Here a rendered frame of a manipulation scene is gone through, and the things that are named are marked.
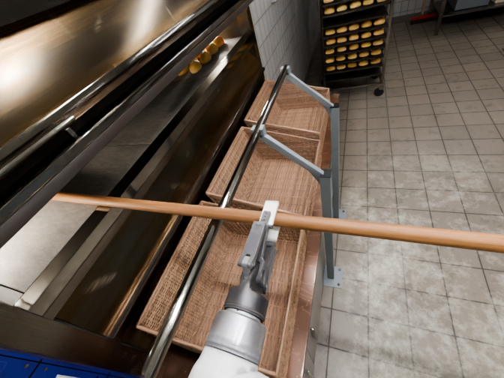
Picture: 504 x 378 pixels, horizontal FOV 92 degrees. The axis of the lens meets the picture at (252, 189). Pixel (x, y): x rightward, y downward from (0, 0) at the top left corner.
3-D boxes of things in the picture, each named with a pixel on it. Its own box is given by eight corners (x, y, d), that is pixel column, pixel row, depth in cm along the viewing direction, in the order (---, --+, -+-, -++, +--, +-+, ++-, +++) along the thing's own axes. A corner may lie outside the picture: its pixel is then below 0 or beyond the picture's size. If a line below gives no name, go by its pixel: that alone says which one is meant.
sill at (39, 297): (28, 310, 60) (13, 306, 58) (244, 41, 169) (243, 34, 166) (42, 316, 58) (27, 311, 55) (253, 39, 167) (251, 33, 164)
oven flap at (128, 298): (106, 337, 73) (40, 312, 63) (260, 72, 182) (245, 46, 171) (113, 339, 71) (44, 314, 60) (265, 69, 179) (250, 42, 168)
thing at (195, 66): (121, 85, 159) (115, 77, 155) (159, 55, 188) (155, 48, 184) (199, 73, 136) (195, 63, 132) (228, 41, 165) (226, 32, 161)
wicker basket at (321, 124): (252, 154, 173) (241, 120, 153) (271, 110, 207) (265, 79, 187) (322, 154, 154) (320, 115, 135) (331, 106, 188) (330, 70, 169)
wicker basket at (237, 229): (171, 346, 100) (130, 328, 80) (220, 229, 134) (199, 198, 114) (287, 386, 82) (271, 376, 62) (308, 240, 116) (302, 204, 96)
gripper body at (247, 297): (214, 303, 40) (233, 253, 46) (231, 318, 46) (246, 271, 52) (256, 314, 37) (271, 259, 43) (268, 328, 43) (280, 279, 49)
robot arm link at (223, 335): (217, 351, 43) (228, 316, 47) (265, 368, 40) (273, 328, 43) (195, 340, 37) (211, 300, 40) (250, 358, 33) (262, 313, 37)
